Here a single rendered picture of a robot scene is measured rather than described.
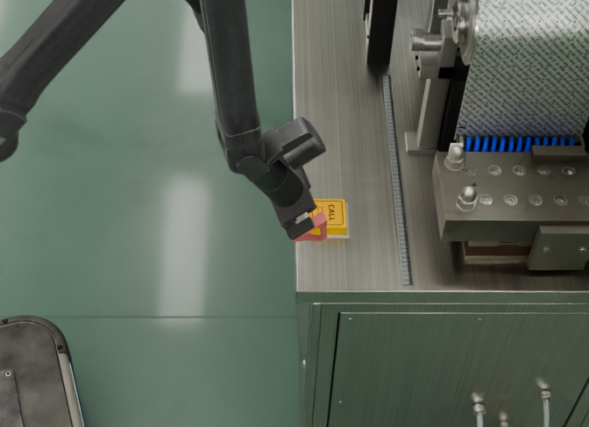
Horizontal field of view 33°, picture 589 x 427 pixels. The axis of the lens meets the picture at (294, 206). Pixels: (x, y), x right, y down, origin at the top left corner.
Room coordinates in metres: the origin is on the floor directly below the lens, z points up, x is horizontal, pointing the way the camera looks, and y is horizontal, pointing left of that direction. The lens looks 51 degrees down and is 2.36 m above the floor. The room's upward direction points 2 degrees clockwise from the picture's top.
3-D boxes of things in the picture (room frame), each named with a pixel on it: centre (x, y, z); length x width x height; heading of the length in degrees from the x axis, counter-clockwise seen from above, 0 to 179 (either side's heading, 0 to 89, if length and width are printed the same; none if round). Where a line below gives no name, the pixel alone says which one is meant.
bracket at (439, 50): (1.35, -0.25, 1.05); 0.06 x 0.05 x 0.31; 92
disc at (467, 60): (1.31, -0.29, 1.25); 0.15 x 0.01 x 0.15; 2
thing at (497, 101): (1.26, -0.41, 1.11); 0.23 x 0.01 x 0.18; 92
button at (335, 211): (1.14, -0.06, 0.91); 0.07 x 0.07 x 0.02; 2
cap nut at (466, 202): (1.09, -0.30, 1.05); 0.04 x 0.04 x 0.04
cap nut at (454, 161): (1.18, -0.29, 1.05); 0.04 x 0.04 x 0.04
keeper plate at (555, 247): (1.05, -0.48, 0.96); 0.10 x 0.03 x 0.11; 92
